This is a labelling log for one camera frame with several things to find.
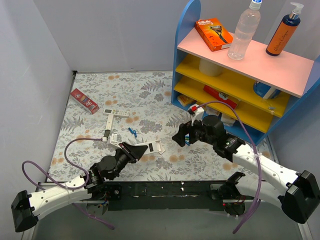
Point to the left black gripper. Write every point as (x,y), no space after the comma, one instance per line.
(127,152)

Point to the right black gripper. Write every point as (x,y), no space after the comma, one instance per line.
(189,132)

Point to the white red remote control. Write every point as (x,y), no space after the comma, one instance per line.
(153,147)

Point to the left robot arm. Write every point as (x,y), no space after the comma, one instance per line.
(28,208)

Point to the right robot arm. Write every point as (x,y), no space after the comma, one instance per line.
(296,193)

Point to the slim white black remote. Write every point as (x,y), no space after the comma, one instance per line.
(108,126)

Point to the white air conditioner remote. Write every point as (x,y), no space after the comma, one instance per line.
(116,113)

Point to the red box on shelf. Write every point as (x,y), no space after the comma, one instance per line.
(222,97)

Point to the floral table mat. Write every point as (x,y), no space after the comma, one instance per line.
(147,95)

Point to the red toothpaste box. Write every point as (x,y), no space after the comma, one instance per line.
(86,102)

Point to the white paper roll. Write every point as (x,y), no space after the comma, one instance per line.
(210,69)

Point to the blue pink yellow shelf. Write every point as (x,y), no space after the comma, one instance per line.
(295,76)

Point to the blue white container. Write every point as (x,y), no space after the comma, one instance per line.
(265,91)

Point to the orange razor box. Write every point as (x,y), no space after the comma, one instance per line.
(214,34)

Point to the clear plastic water bottle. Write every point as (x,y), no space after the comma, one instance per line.
(245,30)

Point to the orange pump bottle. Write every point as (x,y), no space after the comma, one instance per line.
(285,30)

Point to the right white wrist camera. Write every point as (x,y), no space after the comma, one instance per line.
(196,113)

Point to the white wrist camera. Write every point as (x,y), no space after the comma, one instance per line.
(113,140)
(196,113)

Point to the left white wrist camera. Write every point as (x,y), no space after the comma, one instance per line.
(113,140)

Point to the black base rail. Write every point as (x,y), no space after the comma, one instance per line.
(165,195)

